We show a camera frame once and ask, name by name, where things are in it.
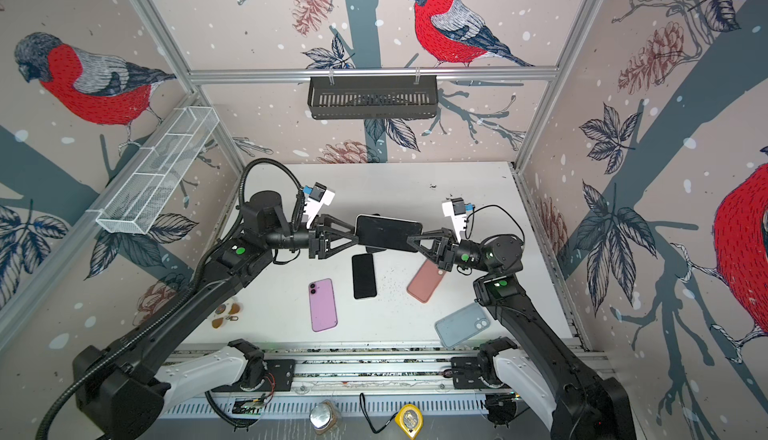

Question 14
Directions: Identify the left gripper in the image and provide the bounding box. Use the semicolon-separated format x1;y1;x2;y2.
265;212;358;260

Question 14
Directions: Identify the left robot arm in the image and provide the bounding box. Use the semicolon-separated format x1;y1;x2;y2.
36;158;357;439

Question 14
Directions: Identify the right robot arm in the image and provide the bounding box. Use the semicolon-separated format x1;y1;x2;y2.
407;228;636;439

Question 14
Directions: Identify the salmon pink phone case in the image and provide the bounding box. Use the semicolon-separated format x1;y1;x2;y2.
406;260;445;303

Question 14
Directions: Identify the black screen phone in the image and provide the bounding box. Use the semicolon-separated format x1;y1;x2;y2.
352;253;377;299

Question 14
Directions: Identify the purple phone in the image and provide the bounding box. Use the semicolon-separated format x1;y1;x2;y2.
308;278;338;332

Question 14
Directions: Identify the grey blue phone case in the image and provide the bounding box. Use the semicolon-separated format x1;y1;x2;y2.
434;302;490;348

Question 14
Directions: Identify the yellow tape measure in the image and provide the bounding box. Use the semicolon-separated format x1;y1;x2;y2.
395;404;424;439

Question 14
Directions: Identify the silver round object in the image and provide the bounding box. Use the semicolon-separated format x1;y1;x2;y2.
309;400;339;435

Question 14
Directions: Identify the white mesh tray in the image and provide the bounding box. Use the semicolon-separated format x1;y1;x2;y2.
96;106;219;234

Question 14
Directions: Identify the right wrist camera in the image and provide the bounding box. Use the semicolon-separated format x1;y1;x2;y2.
441;197;475;240

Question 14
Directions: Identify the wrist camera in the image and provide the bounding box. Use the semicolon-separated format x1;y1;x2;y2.
441;197;475;240
302;182;335;228

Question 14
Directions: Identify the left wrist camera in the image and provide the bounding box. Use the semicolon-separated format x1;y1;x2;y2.
302;182;335;228

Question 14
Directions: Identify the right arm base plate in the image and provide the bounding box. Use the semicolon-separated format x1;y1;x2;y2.
448;356;500;390

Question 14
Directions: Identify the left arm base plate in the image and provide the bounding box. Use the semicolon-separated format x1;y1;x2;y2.
236;359;296;393

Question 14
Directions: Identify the black wire basket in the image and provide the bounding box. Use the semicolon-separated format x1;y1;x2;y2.
307;76;439;120

